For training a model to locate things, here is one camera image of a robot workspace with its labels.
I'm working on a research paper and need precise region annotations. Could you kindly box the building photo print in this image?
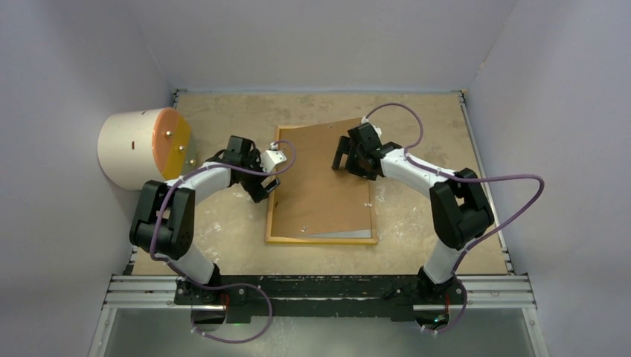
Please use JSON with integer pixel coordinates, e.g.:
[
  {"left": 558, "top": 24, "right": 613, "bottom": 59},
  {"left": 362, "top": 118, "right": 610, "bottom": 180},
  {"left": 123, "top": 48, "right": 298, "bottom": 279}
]
[{"left": 307, "top": 229, "right": 372, "bottom": 239}]

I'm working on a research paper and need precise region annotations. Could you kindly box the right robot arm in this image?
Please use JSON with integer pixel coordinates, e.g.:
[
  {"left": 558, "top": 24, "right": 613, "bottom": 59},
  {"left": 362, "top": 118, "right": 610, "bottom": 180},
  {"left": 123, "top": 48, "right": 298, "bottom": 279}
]
[{"left": 332, "top": 123, "right": 495, "bottom": 303}]

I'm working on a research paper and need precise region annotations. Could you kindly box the brown cardboard backing board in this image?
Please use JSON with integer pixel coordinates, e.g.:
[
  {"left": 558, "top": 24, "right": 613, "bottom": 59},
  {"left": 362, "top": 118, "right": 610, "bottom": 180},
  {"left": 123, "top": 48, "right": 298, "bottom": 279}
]
[{"left": 271, "top": 117, "right": 377, "bottom": 237}]

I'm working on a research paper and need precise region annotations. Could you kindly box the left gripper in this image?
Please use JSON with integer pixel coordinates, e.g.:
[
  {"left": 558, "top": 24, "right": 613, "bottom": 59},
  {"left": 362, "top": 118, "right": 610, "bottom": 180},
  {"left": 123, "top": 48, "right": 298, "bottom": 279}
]
[{"left": 240, "top": 149, "right": 280, "bottom": 202}]

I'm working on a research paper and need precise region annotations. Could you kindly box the aluminium rail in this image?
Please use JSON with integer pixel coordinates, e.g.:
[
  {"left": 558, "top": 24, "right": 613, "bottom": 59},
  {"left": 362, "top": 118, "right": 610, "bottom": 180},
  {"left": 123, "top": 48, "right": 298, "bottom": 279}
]
[{"left": 104, "top": 275, "right": 536, "bottom": 310}]

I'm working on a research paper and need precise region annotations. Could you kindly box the white cylinder with coloured face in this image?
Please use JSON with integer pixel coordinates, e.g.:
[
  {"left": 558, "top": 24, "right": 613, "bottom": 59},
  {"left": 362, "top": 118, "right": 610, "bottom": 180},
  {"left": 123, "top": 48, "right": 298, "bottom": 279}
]
[{"left": 97, "top": 107, "right": 199, "bottom": 191}]

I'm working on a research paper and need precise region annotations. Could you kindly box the yellow picture frame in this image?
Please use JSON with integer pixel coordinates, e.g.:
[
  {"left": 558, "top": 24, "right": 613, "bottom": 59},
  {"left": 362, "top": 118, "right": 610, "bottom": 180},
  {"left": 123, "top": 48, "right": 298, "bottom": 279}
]
[{"left": 265, "top": 123, "right": 379, "bottom": 246}]

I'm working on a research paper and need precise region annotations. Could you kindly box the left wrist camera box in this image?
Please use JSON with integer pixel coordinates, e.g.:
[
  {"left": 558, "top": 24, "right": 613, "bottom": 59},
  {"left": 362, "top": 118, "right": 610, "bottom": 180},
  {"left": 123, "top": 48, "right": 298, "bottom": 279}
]
[{"left": 260, "top": 144, "right": 287, "bottom": 173}]

